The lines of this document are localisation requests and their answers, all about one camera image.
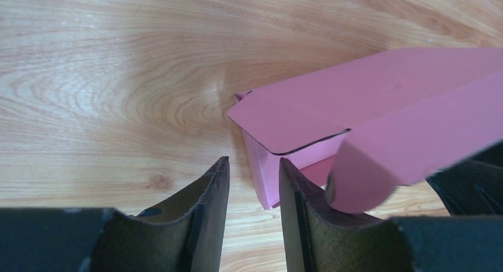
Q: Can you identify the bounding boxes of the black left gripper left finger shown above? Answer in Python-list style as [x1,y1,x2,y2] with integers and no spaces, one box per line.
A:
[1,156,230,271]

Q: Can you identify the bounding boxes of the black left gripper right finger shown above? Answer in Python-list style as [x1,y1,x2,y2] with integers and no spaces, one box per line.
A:
[279,159,502,271]

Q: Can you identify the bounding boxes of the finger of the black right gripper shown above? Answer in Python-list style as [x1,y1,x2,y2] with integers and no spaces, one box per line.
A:
[426,142,502,215]

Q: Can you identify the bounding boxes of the pink paper box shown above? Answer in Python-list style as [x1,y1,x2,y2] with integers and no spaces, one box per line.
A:
[228,47,502,213]

